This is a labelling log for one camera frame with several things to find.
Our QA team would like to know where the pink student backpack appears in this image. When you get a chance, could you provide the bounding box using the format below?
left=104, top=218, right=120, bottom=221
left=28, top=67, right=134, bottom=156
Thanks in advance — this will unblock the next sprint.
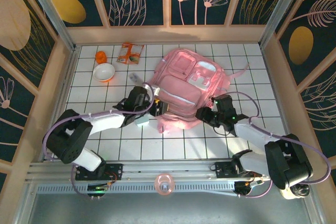
left=145, top=48, right=250, bottom=134

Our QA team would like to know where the white orange bowl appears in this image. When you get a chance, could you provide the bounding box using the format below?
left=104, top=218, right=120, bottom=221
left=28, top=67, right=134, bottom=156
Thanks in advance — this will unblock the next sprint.
left=93, top=62, right=116, bottom=83

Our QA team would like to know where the orange white snack packet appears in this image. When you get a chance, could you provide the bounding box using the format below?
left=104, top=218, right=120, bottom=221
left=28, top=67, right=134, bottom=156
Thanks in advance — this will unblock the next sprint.
left=117, top=41, right=145, bottom=65

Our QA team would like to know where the small orange bottle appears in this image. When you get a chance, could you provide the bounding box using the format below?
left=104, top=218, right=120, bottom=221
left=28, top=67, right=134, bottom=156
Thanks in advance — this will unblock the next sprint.
left=94, top=50, right=108, bottom=64

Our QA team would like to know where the small electronics board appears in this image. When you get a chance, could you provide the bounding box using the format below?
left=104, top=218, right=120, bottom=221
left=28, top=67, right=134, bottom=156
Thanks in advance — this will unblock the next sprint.
left=233, top=178, right=265, bottom=197
left=86, top=185, right=108, bottom=199

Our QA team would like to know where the white jar black lid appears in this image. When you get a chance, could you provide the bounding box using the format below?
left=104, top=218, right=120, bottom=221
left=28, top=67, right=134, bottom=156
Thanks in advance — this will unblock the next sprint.
left=279, top=183, right=310, bottom=200

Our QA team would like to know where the thin black cable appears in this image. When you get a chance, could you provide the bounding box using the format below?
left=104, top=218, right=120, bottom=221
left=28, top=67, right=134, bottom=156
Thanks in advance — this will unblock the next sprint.
left=212, top=123, right=237, bottom=137

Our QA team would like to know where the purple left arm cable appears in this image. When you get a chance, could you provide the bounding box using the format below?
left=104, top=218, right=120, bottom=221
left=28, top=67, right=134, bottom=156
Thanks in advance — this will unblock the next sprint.
left=43, top=83, right=158, bottom=198

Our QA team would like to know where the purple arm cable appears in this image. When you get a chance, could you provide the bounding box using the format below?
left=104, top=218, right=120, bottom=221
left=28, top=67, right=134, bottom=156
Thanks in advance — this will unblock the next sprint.
left=216, top=91, right=331, bottom=199
left=43, top=83, right=158, bottom=198

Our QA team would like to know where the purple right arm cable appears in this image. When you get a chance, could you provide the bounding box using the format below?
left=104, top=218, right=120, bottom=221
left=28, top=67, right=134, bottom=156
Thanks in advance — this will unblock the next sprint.
left=216, top=91, right=331, bottom=199

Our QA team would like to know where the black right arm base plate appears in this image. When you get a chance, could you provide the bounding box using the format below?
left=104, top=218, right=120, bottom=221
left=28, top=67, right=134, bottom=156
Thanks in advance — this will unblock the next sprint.
left=215, top=161, right=263, bottom=180

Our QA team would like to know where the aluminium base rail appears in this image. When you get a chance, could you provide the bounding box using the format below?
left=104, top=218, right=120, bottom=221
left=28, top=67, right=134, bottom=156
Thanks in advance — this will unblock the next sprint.
left=26, top=159, right=274, bottom=183

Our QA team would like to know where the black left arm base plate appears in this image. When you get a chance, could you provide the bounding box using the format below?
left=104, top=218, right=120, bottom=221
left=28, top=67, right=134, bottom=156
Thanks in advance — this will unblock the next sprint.
left=75, top=163, right=124, bottom=182

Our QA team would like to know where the pink tape ring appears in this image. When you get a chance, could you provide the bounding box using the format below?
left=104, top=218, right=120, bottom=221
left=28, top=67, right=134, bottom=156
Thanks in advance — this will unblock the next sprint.
left=154, top=173, right=175, bottom=196

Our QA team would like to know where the perforated metal cable tray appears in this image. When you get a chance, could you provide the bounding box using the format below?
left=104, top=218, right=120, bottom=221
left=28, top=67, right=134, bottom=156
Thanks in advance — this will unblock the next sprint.
left=35, top=183, right=237, bottom=196

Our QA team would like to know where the aluminium corner post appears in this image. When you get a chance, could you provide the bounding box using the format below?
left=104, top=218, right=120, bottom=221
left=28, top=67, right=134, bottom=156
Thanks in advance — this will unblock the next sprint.
left=258, top=0, right=307, bottom=48
left=22, top=0, right=77, bottom=51

